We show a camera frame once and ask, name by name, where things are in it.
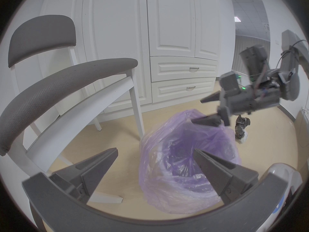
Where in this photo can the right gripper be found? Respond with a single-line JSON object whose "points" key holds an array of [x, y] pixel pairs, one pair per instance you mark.
{"points": [[241, 103]]}

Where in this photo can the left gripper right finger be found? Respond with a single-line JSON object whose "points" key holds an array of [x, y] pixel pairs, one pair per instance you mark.
{"points": [[222, 177]]}

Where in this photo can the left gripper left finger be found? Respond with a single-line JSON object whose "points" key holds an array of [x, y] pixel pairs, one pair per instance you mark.
{"points": [[96, 170]]}

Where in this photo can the black plastic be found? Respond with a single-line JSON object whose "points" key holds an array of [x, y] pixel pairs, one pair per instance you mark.
{"points": [[241, 126]]}

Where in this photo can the purple plastic bag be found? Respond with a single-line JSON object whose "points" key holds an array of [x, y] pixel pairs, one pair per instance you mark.
{"points": [[181, 134]]}

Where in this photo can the white printed wrapper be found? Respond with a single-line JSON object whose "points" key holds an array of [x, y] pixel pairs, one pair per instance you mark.
{"points": [[242, 139]]}

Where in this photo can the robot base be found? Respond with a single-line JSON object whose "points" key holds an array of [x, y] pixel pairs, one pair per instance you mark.
{"points": [[293, 177]]}

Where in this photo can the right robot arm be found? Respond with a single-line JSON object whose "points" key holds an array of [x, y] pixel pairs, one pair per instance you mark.
{"points": [[289, 81]]}

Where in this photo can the white trash bin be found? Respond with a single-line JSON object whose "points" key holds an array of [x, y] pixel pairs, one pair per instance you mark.
{"points": [[169, 202]]}

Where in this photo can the grey white chair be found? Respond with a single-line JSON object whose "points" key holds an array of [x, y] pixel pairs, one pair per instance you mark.
{"points": [[48, 90]]}

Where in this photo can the white wardrobe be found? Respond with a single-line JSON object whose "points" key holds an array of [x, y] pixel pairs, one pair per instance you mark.
{"points": [[169, 20]]}

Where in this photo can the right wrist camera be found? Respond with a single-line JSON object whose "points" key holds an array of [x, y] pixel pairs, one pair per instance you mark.
{"points": [[229, 83]]}

